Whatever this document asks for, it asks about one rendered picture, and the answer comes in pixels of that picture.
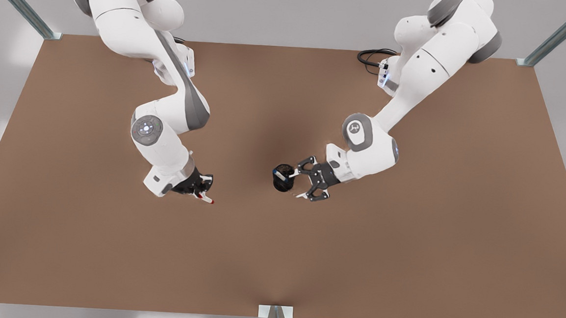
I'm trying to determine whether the black pen holder cup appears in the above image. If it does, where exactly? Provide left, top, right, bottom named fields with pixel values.
left=271, top=163, right=297, bottom=194

